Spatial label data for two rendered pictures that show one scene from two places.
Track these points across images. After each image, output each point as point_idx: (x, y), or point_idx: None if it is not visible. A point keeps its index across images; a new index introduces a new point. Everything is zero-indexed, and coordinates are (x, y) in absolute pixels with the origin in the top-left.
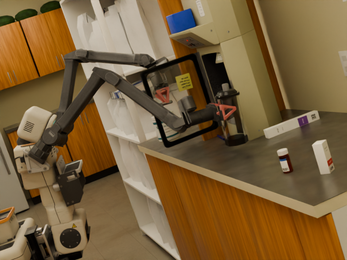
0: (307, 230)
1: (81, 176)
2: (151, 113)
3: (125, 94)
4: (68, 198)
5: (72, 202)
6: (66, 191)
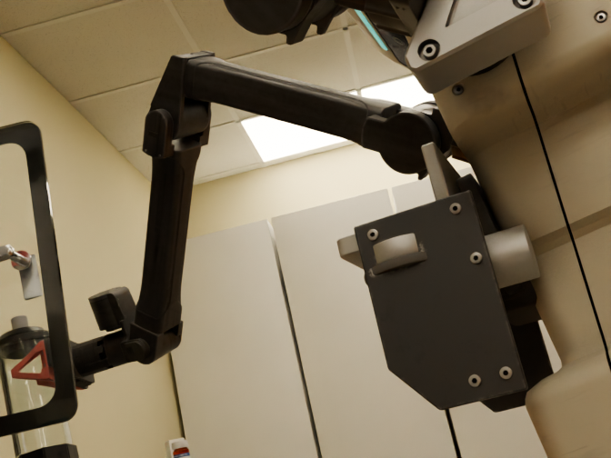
0: None
1: (393, 327)
2: (180, 271)
3: (193, 181)
4: (530, 367)
5: (525, 395)
6: (515, 334)
